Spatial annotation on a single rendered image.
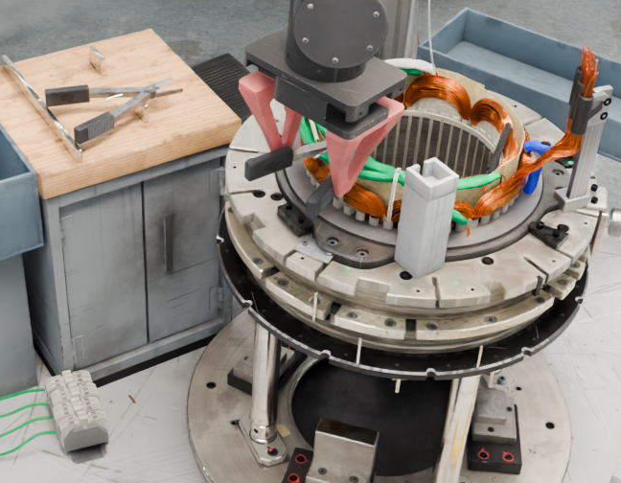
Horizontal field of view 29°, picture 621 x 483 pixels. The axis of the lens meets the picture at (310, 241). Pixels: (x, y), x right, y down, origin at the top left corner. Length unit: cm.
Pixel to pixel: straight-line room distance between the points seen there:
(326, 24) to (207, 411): 58
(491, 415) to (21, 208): 49
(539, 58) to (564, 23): 228
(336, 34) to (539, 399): 63
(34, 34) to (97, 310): 224
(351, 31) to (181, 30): 268
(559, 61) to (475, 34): 10
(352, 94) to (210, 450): 48
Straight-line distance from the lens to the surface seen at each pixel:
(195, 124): 113
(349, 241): 94
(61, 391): 122
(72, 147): 108
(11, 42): 337
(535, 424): 125
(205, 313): 129
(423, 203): 88
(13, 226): 110
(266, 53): 85
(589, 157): 100
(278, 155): 90
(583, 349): 137
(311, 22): 73
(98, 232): 114
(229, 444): 119
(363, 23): 73
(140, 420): 124
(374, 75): 84
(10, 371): 125
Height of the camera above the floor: 170
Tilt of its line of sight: 40 degrees down
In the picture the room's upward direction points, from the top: 4 degrees clockwise
